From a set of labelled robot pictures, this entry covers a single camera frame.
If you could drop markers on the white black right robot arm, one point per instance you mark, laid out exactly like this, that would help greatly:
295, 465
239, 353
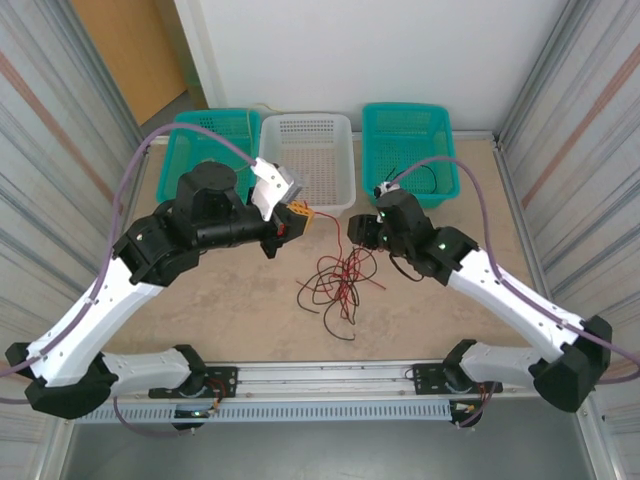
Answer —
515, 300

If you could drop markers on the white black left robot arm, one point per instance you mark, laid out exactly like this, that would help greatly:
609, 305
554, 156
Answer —
100, 310

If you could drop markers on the white plastic basket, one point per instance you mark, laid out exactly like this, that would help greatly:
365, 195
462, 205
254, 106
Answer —
320, 165

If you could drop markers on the teal plastic basket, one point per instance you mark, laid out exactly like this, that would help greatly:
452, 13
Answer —
210, 135
440, 125

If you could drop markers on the wooden door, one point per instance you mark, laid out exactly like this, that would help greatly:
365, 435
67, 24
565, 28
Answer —
130, 50

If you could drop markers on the small circuit board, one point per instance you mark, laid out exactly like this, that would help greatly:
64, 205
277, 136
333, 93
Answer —
192, 413

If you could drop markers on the grey metal shelf panel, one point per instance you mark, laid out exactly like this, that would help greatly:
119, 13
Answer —
325, 450

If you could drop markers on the aluminium table side rail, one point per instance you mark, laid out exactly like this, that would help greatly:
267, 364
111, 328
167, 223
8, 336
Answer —
515, 200
136, 197

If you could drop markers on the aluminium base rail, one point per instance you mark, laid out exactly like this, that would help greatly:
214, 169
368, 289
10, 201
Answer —
325, 382

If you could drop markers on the aluminium frame post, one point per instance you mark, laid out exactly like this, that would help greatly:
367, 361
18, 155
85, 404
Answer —
530, 75
120, 90

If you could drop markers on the white door frame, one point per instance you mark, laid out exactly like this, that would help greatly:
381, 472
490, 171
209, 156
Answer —
200, 50

